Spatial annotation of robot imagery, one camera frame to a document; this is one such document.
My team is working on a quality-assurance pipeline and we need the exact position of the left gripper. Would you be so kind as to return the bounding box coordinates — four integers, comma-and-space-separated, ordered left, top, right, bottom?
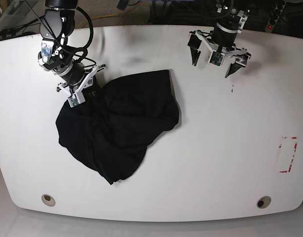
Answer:
188, 24, 251, 78

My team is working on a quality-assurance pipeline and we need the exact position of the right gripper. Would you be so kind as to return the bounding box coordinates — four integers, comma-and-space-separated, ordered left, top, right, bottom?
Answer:
56, 63, 107, 98

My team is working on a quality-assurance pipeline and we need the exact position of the black T-shirt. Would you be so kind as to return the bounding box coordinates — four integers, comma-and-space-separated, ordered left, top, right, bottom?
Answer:
56, 70, 179, 184

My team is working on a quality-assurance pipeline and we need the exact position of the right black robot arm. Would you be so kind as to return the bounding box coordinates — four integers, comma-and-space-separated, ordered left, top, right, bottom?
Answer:
38, 0, 100, 98

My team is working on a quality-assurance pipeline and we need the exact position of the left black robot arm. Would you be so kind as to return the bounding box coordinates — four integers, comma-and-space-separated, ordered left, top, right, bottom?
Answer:
188, 0, 251, 78

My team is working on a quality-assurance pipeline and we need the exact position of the white power strip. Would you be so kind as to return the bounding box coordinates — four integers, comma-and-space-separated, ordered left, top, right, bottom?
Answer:
265, 0, 286, 33

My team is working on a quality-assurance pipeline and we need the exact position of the red tape rectangle marking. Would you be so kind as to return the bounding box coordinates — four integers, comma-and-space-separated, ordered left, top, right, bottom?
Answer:
278, 136, 298, 173

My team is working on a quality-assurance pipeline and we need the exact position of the left table grommet hole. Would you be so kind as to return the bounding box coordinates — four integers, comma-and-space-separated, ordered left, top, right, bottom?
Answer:
41, 194, 56, 207

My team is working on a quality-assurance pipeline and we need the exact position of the table grommet hole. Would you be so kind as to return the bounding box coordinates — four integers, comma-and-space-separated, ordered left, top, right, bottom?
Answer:
41, 194, 56, 207
257, 196, 271, 209

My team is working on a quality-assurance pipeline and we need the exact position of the right table grommet hole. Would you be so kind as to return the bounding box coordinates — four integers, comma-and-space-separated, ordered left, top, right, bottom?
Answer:
257, 196, 271, 209

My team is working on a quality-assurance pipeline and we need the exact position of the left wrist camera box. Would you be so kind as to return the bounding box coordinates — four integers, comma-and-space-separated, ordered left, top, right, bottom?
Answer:
208, 51, 225, 67

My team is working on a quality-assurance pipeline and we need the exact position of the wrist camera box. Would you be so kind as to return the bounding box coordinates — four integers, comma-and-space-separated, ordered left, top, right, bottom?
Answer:
208, 51, 225, 67
67, 94, 85, 108

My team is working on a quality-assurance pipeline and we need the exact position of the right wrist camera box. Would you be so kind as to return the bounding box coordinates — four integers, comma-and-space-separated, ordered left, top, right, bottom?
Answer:
67, 94, 85, 108

